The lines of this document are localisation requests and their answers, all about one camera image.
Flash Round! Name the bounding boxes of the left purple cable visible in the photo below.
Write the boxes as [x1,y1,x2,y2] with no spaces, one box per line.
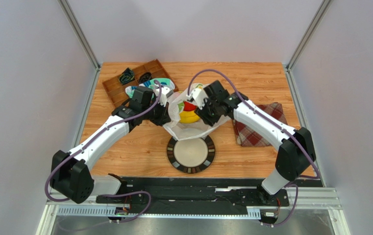
[44,79,163,226]

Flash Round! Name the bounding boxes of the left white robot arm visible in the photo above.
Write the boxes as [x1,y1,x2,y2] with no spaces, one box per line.
[44,84,173,204]

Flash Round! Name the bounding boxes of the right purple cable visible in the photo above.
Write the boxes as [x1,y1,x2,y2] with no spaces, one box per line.
[187,69,321,228]

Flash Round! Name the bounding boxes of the white plastic bag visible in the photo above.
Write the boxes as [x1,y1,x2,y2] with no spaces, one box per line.
[163,83,230,141]

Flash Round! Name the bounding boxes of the wooden divided tray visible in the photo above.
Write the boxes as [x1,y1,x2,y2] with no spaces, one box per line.
[102,59,179,107]

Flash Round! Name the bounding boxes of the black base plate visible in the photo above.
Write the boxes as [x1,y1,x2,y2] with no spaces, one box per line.
[96,177,290,215]

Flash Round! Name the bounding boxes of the aluminium frame rail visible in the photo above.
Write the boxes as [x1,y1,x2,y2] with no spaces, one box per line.
[36,187,349,235]

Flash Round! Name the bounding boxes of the purple cable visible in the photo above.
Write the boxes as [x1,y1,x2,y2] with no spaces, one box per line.
[187,69,321,228]
[44,79,163,226]

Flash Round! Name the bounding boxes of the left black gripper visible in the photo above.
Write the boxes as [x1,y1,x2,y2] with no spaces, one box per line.
[141,98,171,127]

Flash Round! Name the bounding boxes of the yellow banana bunch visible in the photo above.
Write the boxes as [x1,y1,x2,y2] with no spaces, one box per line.
[179,111,200,124]

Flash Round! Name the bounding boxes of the teal white socks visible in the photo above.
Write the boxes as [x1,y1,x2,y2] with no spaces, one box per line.
[125,78,175,98]

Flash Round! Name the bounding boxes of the black green coiled cable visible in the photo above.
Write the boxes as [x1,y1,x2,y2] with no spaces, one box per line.
[118,67,136,85]

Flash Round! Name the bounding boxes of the round patterned ceramic plate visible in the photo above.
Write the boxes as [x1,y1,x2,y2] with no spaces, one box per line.
[166,136,216,174]

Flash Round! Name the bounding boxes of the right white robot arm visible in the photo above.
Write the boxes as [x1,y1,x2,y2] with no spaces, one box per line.
[187,80,316,205]

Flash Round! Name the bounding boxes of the red fake apple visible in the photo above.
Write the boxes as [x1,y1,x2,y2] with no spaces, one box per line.
[183,101,197,112]

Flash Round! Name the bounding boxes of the red plaid cloth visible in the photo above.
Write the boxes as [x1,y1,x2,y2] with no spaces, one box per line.
[232,101,294,149]

